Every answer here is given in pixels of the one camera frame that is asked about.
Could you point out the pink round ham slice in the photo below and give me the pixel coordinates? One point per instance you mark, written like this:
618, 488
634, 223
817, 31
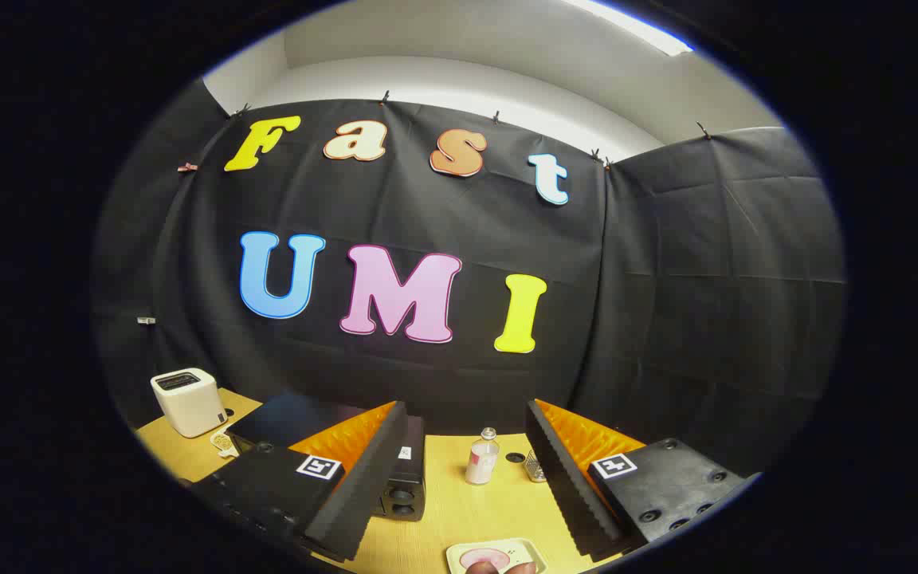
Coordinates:
484, 556

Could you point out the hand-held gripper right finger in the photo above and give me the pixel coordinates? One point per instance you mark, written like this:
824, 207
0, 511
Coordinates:
566, 478

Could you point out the cream square plate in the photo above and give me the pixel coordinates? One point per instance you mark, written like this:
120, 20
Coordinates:
527, 552

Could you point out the black toaster oven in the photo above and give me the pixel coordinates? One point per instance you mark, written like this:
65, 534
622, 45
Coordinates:
403, 494

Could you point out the white bread toaster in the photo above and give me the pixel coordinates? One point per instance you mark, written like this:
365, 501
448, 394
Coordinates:
188, 402

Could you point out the clear glass bottle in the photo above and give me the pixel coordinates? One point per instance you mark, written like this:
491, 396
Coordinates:
481, 462

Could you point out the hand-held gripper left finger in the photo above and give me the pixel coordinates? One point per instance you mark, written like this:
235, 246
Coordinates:
367, 478

